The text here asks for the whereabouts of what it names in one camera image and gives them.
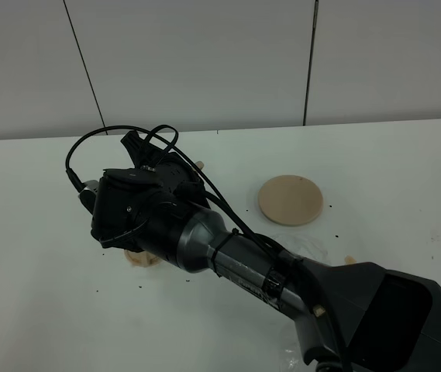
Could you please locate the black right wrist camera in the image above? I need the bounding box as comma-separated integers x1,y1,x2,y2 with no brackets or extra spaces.
78,180,99,215

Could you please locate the near beige teacup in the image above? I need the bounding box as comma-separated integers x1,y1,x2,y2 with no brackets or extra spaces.
124,250,161,267

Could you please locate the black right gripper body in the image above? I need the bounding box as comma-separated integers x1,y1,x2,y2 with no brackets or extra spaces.
120,130,205,195

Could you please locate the round beige teapot saucer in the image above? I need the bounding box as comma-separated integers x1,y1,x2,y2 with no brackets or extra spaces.
257,175,324,226

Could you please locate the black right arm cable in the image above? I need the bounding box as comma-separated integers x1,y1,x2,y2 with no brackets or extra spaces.
65,124,357,372

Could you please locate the beige ceramic teapot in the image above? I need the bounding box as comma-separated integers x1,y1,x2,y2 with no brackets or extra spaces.
195,161,205,171

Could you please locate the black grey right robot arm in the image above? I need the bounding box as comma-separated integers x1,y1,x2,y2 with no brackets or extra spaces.
91,130,441,371

